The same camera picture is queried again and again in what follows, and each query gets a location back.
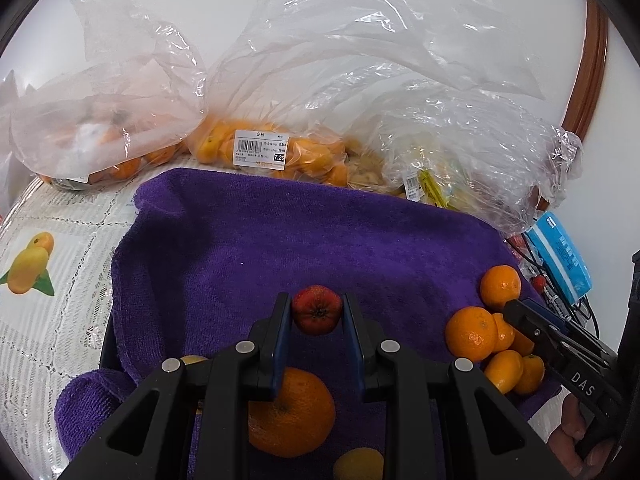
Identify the small red tomato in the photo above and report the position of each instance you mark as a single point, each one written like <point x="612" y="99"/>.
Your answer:
<point x="539" y="281"/>

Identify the blue tissue box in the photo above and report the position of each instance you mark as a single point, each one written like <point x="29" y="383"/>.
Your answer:
<point x="560" y="257"/>

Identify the small pale yellow fruit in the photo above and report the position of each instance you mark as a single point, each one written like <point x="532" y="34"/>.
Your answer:
<point x="357" y="465"/>

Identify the clear bag of persimmons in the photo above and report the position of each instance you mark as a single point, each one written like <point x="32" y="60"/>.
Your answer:
<point x="100" y="110"/>

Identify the small red fruit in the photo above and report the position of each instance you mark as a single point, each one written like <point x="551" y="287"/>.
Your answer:
<point x="317" y="309"/>

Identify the clear bag of yellow fruit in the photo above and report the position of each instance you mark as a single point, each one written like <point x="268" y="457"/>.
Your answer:
<point x="450" y="170"/>

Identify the brown door frame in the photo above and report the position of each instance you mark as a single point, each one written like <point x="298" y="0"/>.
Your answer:
<point x="590" y="70"/>

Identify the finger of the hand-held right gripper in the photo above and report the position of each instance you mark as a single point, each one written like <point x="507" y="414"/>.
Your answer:
<point x="535" y="332"/>
<point x="550" y="316"/>

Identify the small yellow-green fruit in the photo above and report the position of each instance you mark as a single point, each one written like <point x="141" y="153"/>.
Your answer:
<point x="192" y="360"/>

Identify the clear bag of red fruit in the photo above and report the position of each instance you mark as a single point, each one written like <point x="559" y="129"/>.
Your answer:
<point x="520" y="245"/>

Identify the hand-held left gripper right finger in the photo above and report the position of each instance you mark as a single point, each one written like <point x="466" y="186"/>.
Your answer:
<point x="352" y="350"/>

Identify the purple towel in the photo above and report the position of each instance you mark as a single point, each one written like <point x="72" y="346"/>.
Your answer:
<point x="300" y="240"/>

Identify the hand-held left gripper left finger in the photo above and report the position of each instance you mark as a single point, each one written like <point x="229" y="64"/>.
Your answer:
<point x="280" y="355"/>

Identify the large orange mandarin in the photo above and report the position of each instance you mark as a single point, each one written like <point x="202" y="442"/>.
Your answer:
<point x="295" y="415"/>
<point x="471" y="334"/>
<point x="500" y="286"/>

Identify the person's right hand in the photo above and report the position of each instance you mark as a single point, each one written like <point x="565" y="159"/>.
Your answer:
<point x="567" y="430"/>

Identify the small orange kumquat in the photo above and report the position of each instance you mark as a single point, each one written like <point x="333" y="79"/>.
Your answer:
<point x="503" y="371"/>
<point x="521" y="344"/>
<point x="531" y="375"/>
<point x="504" y="332"/>

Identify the clear bag of kumquats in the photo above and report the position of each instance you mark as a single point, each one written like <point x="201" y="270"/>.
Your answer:
<point x="300" y="155"/>

